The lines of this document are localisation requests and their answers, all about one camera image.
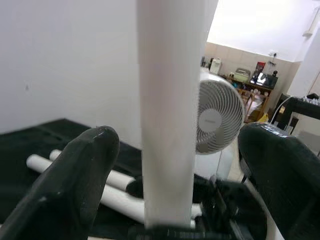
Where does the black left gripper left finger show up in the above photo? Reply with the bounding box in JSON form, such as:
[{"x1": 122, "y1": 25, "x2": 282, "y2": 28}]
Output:
[{"x1": 0, "y1": 126, "x2": 121, "y2": 240}]

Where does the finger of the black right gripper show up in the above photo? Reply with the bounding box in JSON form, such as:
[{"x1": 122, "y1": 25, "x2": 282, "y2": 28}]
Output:
[
  {"x1": 126, "y1": 174, "x2": 145, "y2": 199},
  {"x1": 129, "y1": 223, "x2": 233, "y2": 240}
]

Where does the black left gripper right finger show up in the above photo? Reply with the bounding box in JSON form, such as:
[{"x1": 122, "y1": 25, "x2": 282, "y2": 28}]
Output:
[{"x1": 237, "y1": 122, "x2": 320, "y2": 240}]

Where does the brown wooden kitchen shelf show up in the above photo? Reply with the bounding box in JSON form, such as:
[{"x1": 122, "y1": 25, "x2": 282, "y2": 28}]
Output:
[{"x1": 224, "y1": 74, "x2": 275, "y2": 123}]

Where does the black coffee machine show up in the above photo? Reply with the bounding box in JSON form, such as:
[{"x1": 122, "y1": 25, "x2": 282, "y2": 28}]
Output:
[{"x1": 250, "y1": 61, "x2": 279, "y2": 89}]

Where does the pale green countertop appliance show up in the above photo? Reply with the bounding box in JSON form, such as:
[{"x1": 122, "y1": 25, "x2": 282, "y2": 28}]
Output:
[{"x1": 233, "y1": 67, "x2": 252, "y2": 84}]

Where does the white water jug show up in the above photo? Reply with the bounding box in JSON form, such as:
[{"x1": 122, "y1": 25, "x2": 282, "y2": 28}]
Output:
[{"x1": 209, "y1": 57, "x2": 223, "y2": 75}]

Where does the white pedestal fan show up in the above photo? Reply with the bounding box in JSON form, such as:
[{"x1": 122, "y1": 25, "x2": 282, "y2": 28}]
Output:
[{"x1": 194, "y1": 68, "x2": 246, "y2": 154}]

